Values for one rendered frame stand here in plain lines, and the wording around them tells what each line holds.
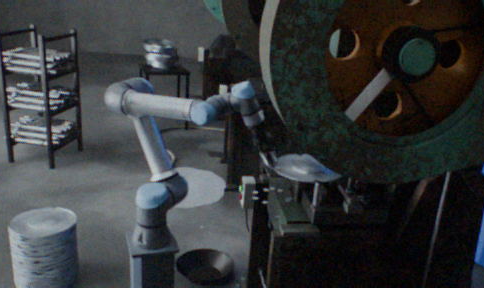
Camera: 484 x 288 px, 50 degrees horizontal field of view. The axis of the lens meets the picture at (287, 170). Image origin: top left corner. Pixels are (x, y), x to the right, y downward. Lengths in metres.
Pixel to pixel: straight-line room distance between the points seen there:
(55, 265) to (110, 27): 6.29
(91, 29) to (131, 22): 0.61
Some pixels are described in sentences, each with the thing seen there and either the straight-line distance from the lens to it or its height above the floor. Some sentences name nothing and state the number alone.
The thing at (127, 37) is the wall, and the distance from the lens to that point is 8.59.
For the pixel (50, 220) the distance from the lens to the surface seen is 2.68.
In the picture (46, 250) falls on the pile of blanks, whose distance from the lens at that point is 2.60.
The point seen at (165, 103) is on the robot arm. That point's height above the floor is 1.04.
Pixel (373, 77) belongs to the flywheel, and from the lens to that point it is 1.61.
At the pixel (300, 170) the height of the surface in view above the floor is 0.79.
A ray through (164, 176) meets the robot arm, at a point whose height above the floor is 0.70.
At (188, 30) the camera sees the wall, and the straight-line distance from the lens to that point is 8.54.
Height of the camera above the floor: 1.53
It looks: 22 degrees down
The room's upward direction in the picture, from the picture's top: 6 degrees clockwise
